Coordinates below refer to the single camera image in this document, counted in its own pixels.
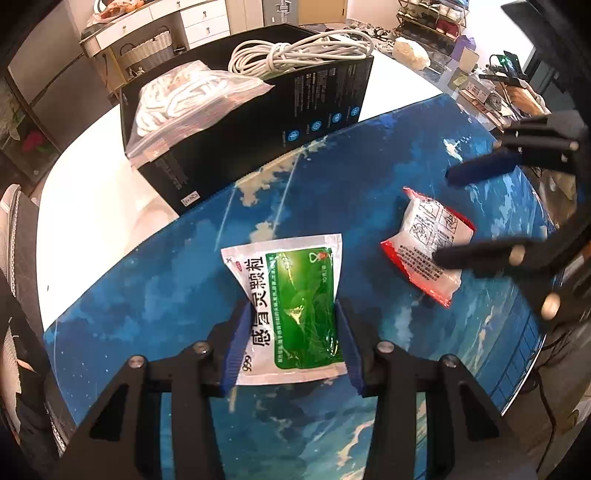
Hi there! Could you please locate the grey bed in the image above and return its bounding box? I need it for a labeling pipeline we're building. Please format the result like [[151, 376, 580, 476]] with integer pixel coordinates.
[[0, 184, 40, 296]]

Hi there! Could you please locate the purple bag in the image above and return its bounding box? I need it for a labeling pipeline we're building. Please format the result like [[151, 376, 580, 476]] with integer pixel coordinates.
[[450, 36, 478, 63]]

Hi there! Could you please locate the red white packet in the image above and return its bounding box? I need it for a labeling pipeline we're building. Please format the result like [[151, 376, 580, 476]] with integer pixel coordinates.
[[379, 187, 476, 309]]

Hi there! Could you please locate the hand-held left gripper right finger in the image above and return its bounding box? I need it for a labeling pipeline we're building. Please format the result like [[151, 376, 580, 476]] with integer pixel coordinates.
[[335, 299, 539, 480]]

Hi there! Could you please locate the silver suitcase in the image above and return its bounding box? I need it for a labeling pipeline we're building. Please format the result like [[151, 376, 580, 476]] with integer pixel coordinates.
[[261, 0, 300, 28]]

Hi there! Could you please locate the metal shoe rack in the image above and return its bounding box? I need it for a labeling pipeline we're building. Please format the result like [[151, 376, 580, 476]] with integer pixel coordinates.
[[396, 0, 469, 38]]

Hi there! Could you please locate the cream crumpled ball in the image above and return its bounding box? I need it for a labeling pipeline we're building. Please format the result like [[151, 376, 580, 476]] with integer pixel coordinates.
[[394, 37, 430, 71]]

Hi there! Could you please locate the white cable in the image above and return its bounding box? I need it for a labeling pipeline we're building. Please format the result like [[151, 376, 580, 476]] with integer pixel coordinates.
[[228, 30, 375, 75]]

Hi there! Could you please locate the green white medicine packet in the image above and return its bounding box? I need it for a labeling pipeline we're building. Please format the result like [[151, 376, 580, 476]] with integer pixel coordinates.
[[221, 233, 348, 387]]

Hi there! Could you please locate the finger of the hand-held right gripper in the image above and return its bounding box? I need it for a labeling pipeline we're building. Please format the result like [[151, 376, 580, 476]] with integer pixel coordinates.
[[445, 110, 583, 186], [434, 203, 591, 330]]

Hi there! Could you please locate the woven laundry basket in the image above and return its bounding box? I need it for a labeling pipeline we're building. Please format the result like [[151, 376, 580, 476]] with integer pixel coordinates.
[[119, 28, 172, 77]]

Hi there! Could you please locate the plastic bag with food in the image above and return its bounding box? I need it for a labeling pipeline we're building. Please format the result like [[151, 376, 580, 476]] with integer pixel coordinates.
[[88, 0, 153, 24]]

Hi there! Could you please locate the grey refrigerator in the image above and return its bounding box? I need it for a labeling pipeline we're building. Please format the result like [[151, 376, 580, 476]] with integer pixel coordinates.
[[7, 0, 100, 116]]

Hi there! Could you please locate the pile of shoes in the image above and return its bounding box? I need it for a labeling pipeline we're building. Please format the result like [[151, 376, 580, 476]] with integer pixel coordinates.
[[346, 18, 398, 47]]

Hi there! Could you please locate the tan wooden door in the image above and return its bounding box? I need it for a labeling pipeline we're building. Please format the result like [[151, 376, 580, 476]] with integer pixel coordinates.
[[298, 0, 348, 25]]

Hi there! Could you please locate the black device with green light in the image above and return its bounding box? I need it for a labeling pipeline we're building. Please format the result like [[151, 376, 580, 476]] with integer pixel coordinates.
[[478, 51, 527, 88]]

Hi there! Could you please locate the white dresser with drawers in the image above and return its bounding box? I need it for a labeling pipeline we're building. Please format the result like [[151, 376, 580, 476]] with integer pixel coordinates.
[[79, 0, 232, 61]]

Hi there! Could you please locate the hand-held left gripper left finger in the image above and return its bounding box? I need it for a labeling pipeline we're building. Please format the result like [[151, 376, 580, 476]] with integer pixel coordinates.
[[58, 300, 252, 480]]

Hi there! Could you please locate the black cardboard box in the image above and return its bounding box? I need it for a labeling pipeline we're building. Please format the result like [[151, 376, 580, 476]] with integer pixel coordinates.
[[119, 25, 375, 217]]

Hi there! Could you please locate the clear zip bag white rope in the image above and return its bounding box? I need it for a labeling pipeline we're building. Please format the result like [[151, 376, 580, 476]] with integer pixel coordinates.
[[126, 60, 273, 162]]

